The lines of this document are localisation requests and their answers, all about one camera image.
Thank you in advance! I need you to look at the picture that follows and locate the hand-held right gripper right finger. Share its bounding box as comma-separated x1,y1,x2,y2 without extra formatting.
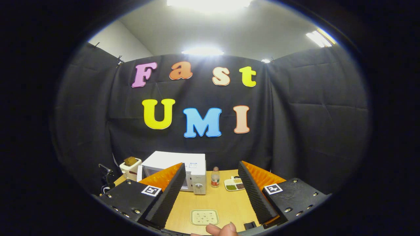
238,161,332,226

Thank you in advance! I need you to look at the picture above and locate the white toaster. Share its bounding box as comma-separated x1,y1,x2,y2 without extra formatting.
119,158,142,181

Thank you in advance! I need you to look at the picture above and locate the black backdrop cloth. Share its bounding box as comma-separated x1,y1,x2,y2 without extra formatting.
51,43,369,197

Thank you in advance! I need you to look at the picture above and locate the white divided plate with grains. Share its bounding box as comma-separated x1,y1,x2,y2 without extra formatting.
224,176,246,192

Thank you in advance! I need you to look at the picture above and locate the ceiling light panel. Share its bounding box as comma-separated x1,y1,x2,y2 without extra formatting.
306,29,337,48
181,46,225,56
167,0,253,11

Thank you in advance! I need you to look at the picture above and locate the white microwave oven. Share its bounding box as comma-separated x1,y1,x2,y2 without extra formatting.
137,151,207,195

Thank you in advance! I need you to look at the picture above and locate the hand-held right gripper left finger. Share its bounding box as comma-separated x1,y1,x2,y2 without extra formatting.
98,162,187,229

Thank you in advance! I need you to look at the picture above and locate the small clear bottle red label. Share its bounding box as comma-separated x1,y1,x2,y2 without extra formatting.
211,167,221,188

